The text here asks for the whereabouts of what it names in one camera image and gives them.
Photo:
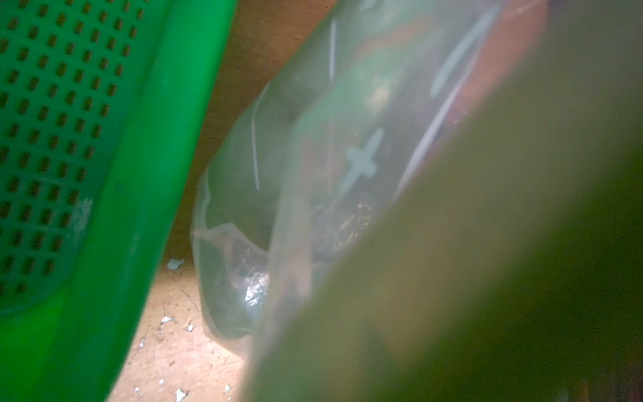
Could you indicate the green perforated plastic tray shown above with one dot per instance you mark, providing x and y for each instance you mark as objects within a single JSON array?
[{"x": 102, "y": 103}]

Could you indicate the clear zip-top bag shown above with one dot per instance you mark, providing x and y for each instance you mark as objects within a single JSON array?
[{"x": 436, "y": 201}]

